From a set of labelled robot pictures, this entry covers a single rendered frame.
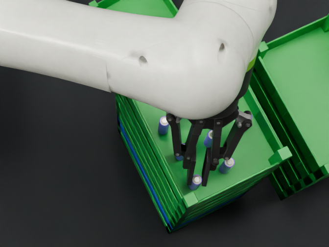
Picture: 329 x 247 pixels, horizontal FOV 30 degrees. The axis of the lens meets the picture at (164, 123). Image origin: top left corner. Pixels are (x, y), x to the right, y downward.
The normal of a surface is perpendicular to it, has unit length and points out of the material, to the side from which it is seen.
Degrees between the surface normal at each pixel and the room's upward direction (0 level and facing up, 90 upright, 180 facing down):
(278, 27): 0
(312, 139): 0
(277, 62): 0
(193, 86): 38
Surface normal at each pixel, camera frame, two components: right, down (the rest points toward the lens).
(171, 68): -0.43, 0.07
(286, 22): 0.05, -0.25
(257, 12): 0.74, -0.09
